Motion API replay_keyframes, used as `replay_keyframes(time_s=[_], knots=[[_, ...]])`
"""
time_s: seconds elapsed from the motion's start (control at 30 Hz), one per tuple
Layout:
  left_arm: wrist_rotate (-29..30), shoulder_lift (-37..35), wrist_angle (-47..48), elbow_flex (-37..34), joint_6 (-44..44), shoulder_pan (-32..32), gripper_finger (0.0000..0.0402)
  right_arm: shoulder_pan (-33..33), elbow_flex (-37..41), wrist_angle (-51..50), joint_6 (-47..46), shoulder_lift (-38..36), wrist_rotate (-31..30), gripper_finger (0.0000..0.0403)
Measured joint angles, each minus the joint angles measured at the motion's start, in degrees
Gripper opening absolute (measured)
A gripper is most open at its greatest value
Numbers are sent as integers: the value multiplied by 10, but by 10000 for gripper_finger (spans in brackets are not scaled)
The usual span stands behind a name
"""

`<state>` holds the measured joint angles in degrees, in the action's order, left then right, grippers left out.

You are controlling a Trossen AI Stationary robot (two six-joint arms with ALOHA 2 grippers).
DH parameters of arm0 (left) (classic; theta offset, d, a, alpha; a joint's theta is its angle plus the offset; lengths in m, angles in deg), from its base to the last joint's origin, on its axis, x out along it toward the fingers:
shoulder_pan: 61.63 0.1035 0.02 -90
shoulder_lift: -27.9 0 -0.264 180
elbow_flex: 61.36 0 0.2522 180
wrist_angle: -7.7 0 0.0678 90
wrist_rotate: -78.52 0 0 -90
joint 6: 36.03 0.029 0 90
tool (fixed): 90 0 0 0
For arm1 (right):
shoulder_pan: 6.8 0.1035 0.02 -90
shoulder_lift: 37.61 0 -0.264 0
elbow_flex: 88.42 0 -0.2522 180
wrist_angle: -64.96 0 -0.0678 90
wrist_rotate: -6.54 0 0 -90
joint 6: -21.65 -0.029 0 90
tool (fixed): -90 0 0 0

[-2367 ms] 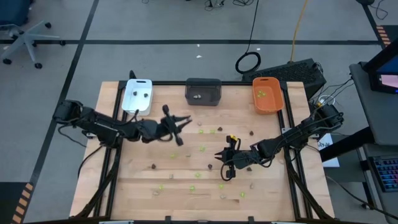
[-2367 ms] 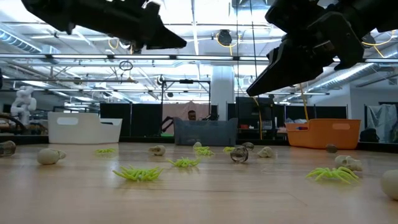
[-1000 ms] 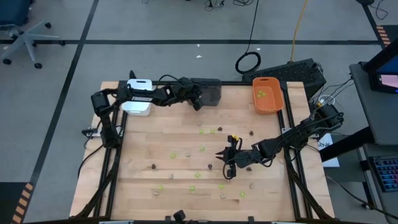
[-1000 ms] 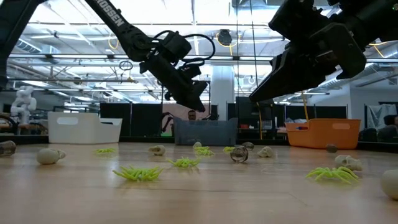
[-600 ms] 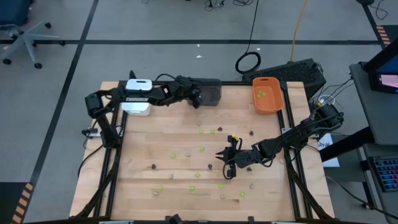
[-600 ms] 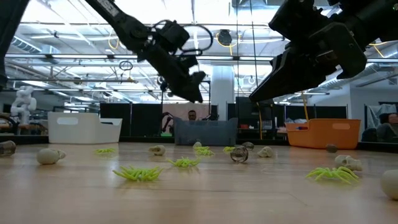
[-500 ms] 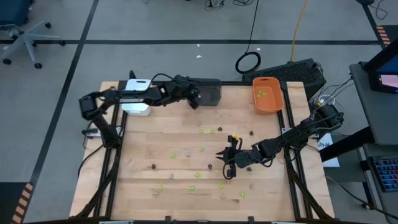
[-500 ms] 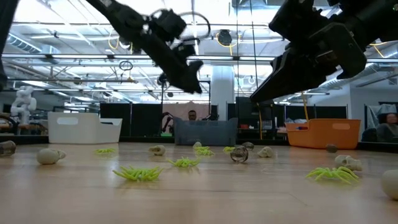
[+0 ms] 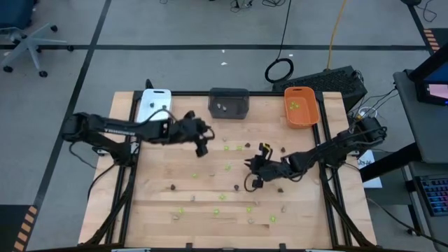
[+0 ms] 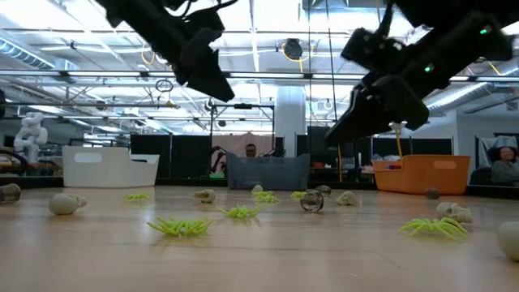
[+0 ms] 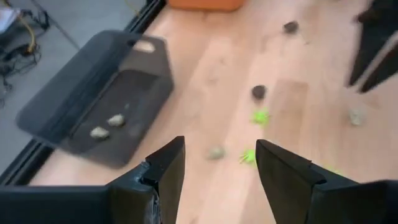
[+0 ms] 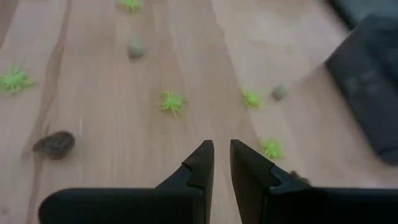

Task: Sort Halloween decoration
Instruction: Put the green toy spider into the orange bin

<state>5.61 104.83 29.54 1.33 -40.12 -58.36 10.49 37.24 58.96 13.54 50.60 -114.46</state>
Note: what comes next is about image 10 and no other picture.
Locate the black metal rig frame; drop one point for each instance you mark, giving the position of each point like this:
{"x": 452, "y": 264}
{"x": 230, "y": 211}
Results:
{"x": 242, "y": 106}

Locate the orange plastic bin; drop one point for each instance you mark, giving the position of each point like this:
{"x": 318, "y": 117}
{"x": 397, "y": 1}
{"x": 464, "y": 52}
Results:
{"x": 421, "y": 176}

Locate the white humanoid robot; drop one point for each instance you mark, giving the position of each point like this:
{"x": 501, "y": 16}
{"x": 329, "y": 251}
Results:
{"x": 30, "y": 136}

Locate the white plastic bin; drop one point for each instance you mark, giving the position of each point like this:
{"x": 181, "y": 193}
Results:
{"x": 109, "y": 170}

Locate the grey plastic bin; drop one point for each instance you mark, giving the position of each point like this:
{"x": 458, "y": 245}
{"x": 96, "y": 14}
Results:
{"x": 267, "y": 174}

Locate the black partition panel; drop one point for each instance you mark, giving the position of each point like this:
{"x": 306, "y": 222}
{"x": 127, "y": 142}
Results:
{"x": 430, "y": 147}
{"x": 170, "y": 156}

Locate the green plastic spider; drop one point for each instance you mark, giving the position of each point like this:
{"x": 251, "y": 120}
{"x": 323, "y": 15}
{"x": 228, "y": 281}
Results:
{"x": 298, "y": 194}
{"x": 266, "y": 198}
{"x": 241, "y": 211}
{"x": 263, "y": 192}
{"x": 138, "y": 196}
{"x": 434, "y": 227}
{"x": 180, "y": 227}

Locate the grey cloth cover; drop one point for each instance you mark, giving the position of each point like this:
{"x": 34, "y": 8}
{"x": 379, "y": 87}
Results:
{"x": 488, "y": 142}

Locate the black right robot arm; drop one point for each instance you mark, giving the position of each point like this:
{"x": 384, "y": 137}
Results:
{"x": 466, "y": 40}

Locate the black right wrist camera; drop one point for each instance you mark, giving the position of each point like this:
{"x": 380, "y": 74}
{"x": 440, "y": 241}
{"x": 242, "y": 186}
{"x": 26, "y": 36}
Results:
{"x": 377, "y": 50}

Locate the overhead LED light bar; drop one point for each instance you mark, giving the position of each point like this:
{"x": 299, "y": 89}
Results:
{"x": 263, "y": 75}

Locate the pink curtain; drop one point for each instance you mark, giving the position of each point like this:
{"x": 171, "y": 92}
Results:
{"x": 239, "y": 142}

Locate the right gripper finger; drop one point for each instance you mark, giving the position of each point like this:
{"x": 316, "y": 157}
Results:
{"x": 361, "y": 121}

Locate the person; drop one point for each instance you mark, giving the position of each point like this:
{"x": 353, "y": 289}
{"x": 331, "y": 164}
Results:
{"x": 504, "y": 164}
{"x": 251, "y": 150}

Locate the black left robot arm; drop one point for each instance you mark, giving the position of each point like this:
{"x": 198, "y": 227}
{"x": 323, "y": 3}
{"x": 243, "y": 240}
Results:
{"x": 138, "y": 16}

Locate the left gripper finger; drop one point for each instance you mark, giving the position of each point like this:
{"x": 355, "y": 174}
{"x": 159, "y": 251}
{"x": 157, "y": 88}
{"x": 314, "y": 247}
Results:
{"x": 207, "y": 75}

